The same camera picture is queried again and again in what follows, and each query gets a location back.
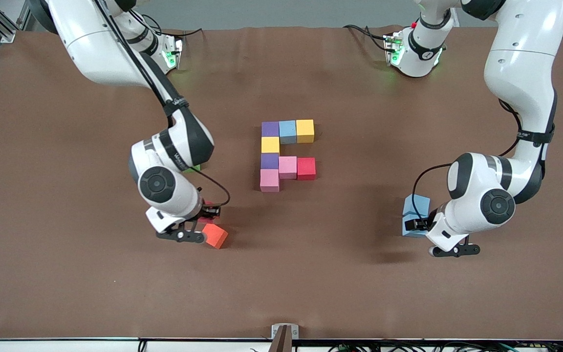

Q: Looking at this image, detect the black base cable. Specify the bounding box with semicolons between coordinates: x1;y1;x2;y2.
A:
343;23;390;52

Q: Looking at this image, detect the crimson foam cube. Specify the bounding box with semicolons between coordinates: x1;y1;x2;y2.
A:
197;199;217;225

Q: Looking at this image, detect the light blue foam cube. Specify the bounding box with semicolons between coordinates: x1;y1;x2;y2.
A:
402;214;429;238
403;194;431;218
279;120;297;145

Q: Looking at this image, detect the brown table mat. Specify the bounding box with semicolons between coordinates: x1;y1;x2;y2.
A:
0;25;563;341

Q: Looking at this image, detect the orange foam cube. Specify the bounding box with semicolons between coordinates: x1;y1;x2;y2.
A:
202;223;229;249

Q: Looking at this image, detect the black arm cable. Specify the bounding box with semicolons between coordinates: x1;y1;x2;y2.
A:
412;164;453;220
184;166;231;208

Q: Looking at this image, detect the metal edge bracket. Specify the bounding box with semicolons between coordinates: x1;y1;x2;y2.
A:
269;324;300;352

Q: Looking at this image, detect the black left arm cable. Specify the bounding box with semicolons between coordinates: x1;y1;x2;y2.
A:
412;164;453;220

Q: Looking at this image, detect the red foam cube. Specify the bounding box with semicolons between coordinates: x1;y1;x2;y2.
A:
297;157;317;180

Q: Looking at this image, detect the white table edge rail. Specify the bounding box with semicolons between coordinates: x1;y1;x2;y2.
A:
0;337;563;352

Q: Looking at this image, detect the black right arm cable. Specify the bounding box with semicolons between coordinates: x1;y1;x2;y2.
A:
184;166;231;208

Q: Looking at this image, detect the pink foam cube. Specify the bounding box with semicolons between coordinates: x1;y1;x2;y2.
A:
260;169;281;192
279;156;298;179

